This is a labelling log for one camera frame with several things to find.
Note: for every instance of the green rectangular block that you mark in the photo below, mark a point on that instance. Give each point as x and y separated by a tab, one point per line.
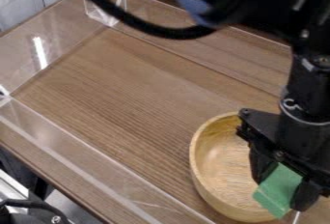
276	191

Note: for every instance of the clear acrylic corner bracket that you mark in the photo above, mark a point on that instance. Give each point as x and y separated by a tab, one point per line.
100	15

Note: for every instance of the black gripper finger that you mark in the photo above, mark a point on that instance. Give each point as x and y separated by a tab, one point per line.
307	192
263	162

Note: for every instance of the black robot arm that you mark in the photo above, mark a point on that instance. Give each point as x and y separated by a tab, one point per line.
300	21

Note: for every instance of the clear acrylic tray wall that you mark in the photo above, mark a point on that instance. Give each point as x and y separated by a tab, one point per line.
104	104

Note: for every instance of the brown wooden bowl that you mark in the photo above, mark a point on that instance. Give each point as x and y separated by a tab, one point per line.
221	170

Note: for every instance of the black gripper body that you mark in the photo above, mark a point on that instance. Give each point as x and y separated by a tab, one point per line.
297	136

